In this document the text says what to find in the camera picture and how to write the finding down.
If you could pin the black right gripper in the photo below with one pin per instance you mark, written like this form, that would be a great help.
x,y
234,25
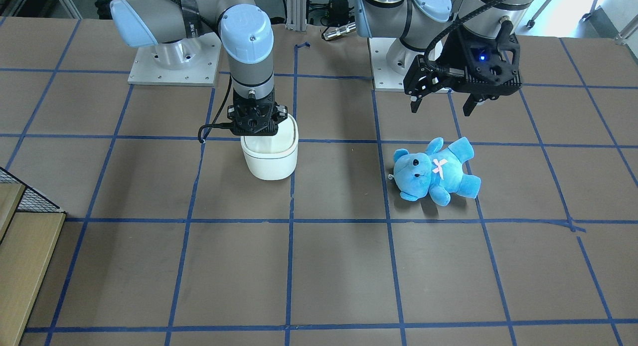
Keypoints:
x,y
282,110

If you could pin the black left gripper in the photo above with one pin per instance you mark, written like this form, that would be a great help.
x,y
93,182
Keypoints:
x,y
454,53

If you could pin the white trash can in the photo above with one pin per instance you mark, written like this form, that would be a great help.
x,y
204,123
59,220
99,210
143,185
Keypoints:
x,y
273,157

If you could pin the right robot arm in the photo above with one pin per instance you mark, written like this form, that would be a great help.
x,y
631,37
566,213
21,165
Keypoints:
x,y
246,34

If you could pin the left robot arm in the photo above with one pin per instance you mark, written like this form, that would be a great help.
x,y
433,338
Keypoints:
x,y
424,25

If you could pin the blue teddy bear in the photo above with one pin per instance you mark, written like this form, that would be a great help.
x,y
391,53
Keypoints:
x,y
436,172

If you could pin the silver metal cylinder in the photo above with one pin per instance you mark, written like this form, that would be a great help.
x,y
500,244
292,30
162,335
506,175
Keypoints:
x,y
338,32

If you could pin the black power adapter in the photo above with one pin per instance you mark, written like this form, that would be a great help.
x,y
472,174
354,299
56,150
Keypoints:
x,y
337,12

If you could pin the aluminium profile post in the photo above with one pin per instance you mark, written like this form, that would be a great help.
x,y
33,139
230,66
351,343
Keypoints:
x,y
296,15

